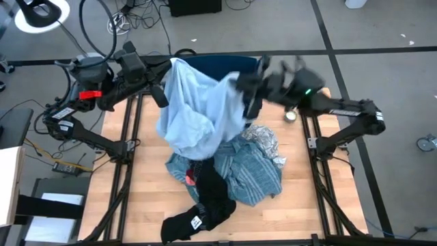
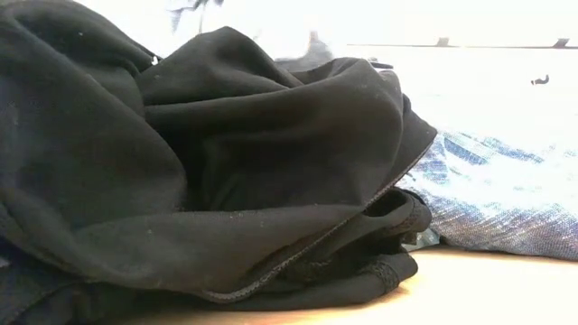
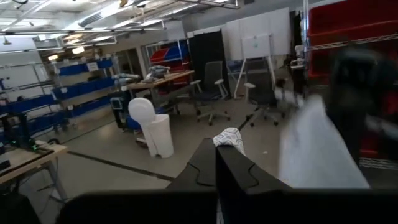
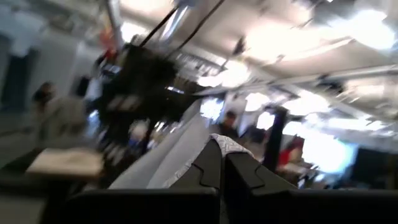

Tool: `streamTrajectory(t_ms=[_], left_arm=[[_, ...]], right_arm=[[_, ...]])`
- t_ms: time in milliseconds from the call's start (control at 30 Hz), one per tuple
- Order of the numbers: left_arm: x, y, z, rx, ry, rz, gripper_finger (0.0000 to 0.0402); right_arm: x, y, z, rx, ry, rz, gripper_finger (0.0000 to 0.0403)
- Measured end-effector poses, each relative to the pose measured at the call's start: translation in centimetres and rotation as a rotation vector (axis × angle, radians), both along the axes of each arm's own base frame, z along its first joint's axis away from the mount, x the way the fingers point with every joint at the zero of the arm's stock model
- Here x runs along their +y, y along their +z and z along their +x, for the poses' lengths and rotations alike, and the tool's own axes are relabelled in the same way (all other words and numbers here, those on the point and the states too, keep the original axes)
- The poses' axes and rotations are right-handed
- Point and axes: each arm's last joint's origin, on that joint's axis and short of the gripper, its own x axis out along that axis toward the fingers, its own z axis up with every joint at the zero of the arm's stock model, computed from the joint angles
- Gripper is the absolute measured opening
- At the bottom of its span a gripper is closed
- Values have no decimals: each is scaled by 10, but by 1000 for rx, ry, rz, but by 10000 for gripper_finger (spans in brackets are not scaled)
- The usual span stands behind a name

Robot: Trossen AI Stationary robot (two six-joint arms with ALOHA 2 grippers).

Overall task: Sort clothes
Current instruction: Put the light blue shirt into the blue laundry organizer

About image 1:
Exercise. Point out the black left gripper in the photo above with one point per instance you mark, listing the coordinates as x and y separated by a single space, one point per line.
133 68

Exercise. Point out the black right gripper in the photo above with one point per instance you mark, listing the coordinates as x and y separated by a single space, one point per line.
266 87

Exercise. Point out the white grey patterned garment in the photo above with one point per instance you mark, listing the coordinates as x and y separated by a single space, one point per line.
264 138

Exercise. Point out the light blue shirt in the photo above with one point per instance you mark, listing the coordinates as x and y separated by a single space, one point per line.
198 112

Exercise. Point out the blue striped shirt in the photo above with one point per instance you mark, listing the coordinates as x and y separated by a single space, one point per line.
249 174

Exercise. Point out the red garment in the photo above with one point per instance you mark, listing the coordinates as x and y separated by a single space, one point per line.
190 180

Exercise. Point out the black garment with white label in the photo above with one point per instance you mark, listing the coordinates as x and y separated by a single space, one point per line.
215 198

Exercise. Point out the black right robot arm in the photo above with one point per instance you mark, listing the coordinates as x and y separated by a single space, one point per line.
355 126

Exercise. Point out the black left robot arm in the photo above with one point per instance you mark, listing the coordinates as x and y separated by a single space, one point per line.
82 135

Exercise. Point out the small round metal tin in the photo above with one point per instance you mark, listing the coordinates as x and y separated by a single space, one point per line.
290 117

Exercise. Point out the navy white-striped fabric basket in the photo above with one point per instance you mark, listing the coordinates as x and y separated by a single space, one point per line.
222 66

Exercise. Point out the black box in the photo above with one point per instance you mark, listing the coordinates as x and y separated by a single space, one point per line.
194 7

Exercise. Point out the floor lamp with round base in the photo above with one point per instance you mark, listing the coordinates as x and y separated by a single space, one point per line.
41 15

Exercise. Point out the black power adapter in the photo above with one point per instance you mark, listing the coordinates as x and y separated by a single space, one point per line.
66 168

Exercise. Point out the white object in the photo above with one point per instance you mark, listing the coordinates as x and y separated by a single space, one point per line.
355 3

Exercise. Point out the black flat panel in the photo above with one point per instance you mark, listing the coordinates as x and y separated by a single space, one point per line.
15 128

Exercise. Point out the dark grey cart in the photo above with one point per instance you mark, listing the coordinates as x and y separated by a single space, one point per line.
61 186

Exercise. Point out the grey caster wheel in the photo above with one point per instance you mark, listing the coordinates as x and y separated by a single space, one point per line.
426 143

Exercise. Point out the black metal table frame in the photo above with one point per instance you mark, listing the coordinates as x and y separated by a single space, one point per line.
322 198

